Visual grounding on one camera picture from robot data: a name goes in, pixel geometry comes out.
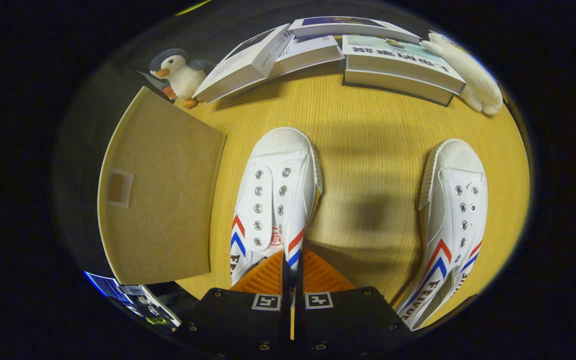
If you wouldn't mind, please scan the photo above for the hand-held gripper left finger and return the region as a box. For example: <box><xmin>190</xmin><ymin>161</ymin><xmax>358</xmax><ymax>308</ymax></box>
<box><xmin>175</xmin><ymin>249</ymin><xmax>291</xmax><ymax>360</ymax></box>

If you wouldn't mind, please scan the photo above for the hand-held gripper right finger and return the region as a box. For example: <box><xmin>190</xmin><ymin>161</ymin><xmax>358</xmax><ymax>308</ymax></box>
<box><xmin>295</xmin><ymin>247</ymin><xmax>414</xmax><ymax>360</ymax></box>

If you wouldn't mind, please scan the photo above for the white canvas shoe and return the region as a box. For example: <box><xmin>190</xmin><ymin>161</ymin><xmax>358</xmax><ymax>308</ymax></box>
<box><xmin>395</xmin><ymin>138</ymin><xmax>489</xmax><ymax>331</ymax></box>
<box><xmin>229</xmin><ymin>126</ymin><xmax>324</xmax><ymax>289</ymax></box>

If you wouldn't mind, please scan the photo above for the beige fabric storage box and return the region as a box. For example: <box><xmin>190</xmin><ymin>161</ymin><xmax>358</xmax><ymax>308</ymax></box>
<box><xmin>97</xmin><ymin>86</ymin><xmax>228</xmax><ymax>286</ymax></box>

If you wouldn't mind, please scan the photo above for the blue penguin plush toy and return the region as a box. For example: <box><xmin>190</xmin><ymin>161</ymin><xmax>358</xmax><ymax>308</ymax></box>
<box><xmin>149</xmin><ymin>48</ymin><xmax>217</xmax><ymax>110</ymax></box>

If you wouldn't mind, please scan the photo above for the white portrait cover book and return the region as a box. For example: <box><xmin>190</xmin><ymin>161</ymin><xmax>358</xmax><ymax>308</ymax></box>
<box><xmin>192</xmin><ymin>23</ymin><xmax>297</xmax><ymax>105</ymax></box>

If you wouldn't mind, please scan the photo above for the teal cover book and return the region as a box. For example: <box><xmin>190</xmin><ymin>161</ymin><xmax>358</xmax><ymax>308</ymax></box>
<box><xmin>341</xmin><ymin>34</ymin><xmax>467</xmax><ymax>107</ymax></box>

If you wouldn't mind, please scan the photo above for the plain white book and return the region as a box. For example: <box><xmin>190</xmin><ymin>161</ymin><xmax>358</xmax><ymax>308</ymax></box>
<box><xmin>228</xmin><ymin>34</ymin><xmax>347</xmax><ymax>97</ymax></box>

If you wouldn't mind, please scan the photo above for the white duck plush toy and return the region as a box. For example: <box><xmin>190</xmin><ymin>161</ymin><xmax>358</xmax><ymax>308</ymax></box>
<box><xmin>420</xmin><ymin>31</ymin><xmax>504</xmax><ymax>117</ymax></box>

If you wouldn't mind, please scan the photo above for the blue picture cover book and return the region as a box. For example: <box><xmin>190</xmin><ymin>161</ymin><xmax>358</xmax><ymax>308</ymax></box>
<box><xmin>288</xmin><ymin>16</ymin><xmax>422</xmax><ymax>46</ymax></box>

